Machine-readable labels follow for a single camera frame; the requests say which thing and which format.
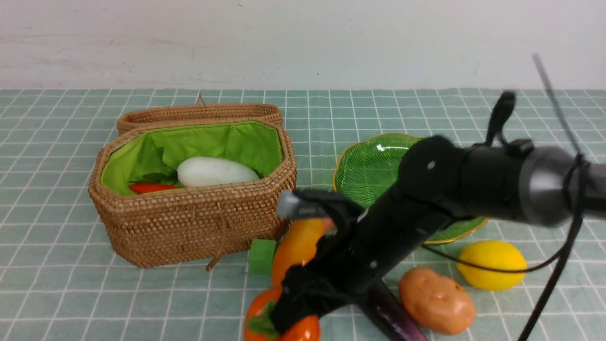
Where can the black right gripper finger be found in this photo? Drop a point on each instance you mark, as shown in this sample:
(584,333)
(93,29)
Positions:
(309,291)
(312,203)

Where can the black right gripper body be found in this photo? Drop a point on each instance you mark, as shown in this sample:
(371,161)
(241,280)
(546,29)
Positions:
(374,243)

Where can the orange persimmon green leaves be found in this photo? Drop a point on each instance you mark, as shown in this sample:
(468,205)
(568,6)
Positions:
(258,326)

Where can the white radish with leaves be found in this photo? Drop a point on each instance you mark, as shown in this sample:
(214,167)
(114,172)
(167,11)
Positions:
(192,172)

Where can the yellow lemon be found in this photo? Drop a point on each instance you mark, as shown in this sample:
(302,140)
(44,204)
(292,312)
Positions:
(492,254)

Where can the red chili pepper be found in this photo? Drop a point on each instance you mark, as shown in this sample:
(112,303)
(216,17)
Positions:
(144,188)

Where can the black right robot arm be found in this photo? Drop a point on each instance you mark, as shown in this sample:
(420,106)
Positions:
(438,184)

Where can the orange yellow mango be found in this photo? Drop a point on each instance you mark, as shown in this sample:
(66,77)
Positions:
(298,246)

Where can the dark purple eggplant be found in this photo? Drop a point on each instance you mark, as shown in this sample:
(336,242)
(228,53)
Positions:
(386,312)

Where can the green foam cube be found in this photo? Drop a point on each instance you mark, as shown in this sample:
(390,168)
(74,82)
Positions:
(260,257)

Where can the green glass leaf plate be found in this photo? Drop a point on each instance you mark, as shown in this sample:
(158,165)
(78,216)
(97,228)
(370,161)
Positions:
(365,170)

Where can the brown potato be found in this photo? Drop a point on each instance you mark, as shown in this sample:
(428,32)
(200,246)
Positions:
(436,302)

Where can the woven wicker basket green lining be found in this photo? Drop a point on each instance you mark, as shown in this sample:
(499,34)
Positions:
(173,226)

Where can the woven wicker basket lid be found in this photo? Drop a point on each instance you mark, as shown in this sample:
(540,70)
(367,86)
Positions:
(199,111)

